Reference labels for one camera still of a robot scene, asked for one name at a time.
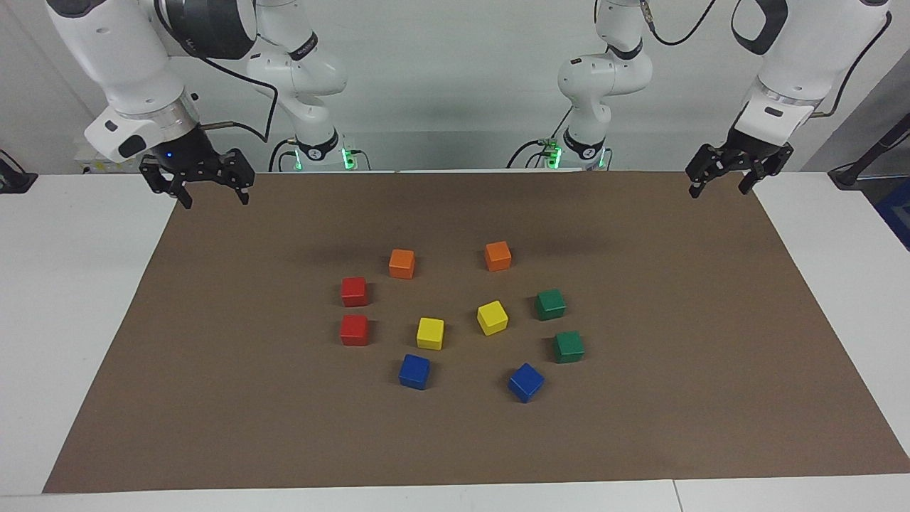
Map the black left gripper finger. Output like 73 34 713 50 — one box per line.
685 144 734 199
738 144 794 196

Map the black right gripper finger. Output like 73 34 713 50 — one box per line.
217 148 256 206
139 156 194 210

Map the green wooden block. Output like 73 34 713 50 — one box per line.
553 331 586 365
535 288 567 321

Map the black stand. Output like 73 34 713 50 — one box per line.
828 112 910 190

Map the blue box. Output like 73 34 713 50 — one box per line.
874 178 910 251

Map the black clamp foot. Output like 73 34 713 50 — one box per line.
0 149 38 194

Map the yellow wooden block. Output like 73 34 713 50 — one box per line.
476 300 510 336
416 317 445 351

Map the blue wooden block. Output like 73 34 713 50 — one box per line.
398 353 432 390
507 363 545 404

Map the brown table mat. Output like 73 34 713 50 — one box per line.
43 169 910 494

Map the black base cable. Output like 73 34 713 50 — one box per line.
268 137 299 172
507 107 573 170

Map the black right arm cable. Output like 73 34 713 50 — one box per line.
199 57 279 143

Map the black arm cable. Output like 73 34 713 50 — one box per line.
199 57 279 143
640 0 894 119

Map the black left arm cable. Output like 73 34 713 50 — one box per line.
640 0 894 119

